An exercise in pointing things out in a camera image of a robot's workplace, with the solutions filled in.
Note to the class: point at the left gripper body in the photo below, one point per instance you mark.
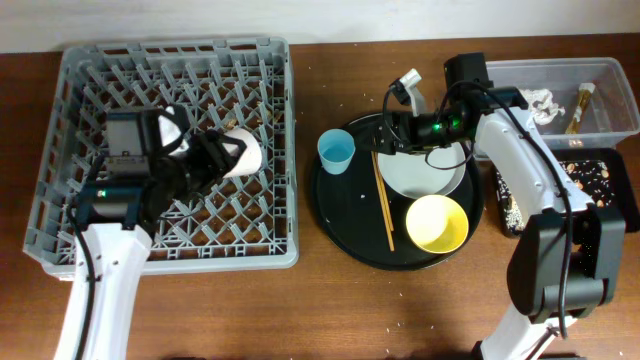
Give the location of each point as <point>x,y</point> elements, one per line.
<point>192,172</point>

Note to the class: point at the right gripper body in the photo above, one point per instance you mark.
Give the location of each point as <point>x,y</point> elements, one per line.
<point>404,119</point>

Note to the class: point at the white paper cup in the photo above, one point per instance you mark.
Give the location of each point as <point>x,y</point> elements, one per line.
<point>251,161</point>

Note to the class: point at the light blue plastic cup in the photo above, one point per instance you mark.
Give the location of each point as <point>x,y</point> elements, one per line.
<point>336,148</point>

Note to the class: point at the yellow bowl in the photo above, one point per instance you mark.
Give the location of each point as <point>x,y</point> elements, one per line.
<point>437,224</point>

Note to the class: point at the gold foil wrapper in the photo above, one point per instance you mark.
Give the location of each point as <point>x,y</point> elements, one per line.
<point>585,92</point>

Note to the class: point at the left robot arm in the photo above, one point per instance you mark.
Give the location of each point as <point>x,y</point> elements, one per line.
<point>152,160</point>

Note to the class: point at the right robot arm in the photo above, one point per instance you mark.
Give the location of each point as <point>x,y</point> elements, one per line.
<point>567,260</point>

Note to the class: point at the grey dishwasher rack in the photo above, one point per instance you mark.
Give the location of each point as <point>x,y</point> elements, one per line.
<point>241,223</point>

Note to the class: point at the clear plastic waste bin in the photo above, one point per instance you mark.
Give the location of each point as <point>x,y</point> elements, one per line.
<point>611,116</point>

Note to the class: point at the wooden chopstick right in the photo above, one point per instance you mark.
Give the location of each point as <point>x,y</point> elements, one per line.
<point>385,202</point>

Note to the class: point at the wooden chopstick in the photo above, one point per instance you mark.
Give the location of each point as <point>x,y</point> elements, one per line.
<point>389,234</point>
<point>385,202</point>

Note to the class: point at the white round plate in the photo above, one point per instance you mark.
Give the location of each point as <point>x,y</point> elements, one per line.
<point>412,177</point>

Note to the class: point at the round black tray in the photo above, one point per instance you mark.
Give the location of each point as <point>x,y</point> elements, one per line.
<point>348,209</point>

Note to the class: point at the wooden chopstick left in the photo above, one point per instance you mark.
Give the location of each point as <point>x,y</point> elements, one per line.
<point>389,234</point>

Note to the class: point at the crumpled white napkin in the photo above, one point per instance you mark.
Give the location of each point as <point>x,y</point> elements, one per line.
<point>542,106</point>

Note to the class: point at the food scraps pile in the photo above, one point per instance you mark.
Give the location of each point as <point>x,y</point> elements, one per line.
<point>591,176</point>

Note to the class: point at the black rectangular tray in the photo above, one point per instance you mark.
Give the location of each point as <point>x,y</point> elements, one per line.
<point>625,201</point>

